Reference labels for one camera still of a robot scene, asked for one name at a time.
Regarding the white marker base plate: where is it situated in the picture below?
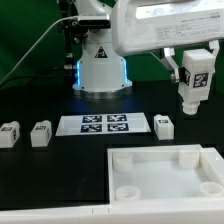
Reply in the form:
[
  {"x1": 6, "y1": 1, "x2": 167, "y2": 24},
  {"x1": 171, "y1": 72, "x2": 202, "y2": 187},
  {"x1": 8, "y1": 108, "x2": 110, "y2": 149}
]
[{"x1": 56, "y1": 112, "x2": 151, "y2": 136}]

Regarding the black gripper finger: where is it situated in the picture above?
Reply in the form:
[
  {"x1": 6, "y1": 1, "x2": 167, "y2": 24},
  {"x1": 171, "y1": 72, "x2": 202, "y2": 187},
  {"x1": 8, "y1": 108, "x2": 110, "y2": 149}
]
[
  {"x1": 160, "y1": 48, "x2": 180, "y2": 83},
  {"x1": 208, "y1": 40, "x2": 220, "y2": 57}
]

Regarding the white square tabletop part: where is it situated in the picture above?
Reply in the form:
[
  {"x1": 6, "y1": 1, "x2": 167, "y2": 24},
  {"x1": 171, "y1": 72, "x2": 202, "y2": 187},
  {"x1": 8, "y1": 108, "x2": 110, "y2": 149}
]
[{"x1": 107, "y1": 145, "x2": 224, "y2": 203}]

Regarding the white L-shaped obstacle fence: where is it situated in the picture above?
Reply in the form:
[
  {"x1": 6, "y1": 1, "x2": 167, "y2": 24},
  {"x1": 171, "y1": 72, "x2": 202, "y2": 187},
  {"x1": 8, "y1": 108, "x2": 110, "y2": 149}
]
[{"x1": 0, "y1": 146, "x2": 224, "y2": 224}]

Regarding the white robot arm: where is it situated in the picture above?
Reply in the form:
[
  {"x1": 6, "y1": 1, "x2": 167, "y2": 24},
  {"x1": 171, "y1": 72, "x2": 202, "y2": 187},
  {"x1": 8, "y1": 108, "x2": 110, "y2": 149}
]
[{"x1": 74, "y1": 0, "x2": 224, "y2": 98}]

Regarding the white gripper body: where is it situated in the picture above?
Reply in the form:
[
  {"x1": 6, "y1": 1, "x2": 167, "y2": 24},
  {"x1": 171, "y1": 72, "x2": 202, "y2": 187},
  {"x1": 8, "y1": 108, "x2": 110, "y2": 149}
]
[{"x1": 111, "y1": 0, "x2": 224, "y2": 56}]

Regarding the black camera on stand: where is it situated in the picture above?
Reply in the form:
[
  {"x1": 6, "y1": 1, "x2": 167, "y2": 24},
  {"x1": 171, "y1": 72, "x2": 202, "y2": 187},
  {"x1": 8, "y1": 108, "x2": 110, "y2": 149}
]
[{"x1": 56, "y1": 0, "x2": 111, "y2": 70}]

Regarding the white cable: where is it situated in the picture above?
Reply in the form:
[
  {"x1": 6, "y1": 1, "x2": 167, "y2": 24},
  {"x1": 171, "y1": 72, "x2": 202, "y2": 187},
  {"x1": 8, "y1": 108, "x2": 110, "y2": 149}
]
[{"x1": 0, "y1": 15, "x2": 80, "y2": 86}]

